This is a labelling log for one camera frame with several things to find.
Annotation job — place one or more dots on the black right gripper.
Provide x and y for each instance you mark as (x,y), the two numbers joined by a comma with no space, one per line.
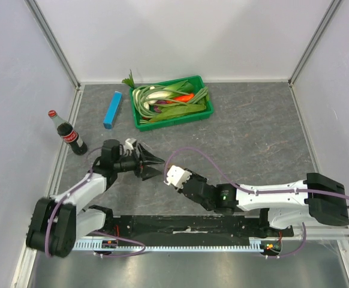
(189,185)

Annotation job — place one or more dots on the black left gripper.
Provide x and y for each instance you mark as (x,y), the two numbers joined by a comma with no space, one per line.
(144,173)

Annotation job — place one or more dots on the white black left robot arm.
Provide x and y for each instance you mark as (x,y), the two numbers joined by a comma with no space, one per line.
(59,221)

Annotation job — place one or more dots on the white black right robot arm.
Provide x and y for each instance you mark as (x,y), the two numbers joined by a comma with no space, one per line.
(316,197)

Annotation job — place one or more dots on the blue rectangular box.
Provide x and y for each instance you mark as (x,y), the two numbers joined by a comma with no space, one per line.
(112,111)

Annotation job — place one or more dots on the green plastic crate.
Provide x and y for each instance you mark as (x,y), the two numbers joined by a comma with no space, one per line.
(196,81)

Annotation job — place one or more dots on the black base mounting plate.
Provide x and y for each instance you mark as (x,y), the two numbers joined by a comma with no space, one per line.
(192,230)

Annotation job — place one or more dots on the large green leaf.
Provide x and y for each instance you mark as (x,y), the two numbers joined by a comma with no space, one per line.
(177,111)

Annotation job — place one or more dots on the green long beans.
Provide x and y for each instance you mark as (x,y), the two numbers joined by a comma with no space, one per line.
(148,108)

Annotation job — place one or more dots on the orange carrot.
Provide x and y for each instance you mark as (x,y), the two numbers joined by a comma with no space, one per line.
(184,98)

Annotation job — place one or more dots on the green bok choy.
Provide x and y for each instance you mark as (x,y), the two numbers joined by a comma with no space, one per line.
(183,86)

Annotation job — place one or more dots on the cola glass bottle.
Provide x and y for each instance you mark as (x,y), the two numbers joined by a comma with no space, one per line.
(68,134)

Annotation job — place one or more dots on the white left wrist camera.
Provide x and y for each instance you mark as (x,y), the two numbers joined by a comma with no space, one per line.
(130,144)

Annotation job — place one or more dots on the light blue cable duct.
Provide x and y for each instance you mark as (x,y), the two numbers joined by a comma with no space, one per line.
(105,245)

